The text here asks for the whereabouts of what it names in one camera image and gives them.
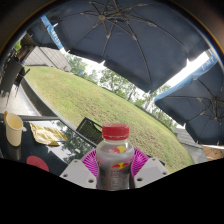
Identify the grey building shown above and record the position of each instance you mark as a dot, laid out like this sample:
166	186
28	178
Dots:
46	58
186	143

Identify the dark grey wicker chair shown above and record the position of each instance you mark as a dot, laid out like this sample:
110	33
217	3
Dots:
10	76

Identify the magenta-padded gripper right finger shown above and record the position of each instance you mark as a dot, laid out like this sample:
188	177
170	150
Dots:
151	170

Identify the golden foil packet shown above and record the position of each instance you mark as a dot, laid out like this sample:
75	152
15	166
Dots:
46	134

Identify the person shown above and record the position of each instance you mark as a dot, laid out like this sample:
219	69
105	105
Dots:
22	53

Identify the clear red-capped drink bottle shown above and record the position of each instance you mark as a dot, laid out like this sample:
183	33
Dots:
115	160

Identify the navy umbrella with plain blue band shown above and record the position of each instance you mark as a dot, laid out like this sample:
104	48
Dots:
200	110

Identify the black mesh patio chair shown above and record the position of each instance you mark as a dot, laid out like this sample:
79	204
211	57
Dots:
89	130

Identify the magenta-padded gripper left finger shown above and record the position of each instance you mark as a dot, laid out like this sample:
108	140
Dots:
78	173

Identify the large navy patio umbrella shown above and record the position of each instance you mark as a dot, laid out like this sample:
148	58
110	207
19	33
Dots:
133	40

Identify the flat round red coaster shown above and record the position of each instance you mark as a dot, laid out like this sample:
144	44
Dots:
37	163

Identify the beige patio umbrella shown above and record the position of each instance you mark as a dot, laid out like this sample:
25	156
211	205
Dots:
213	152

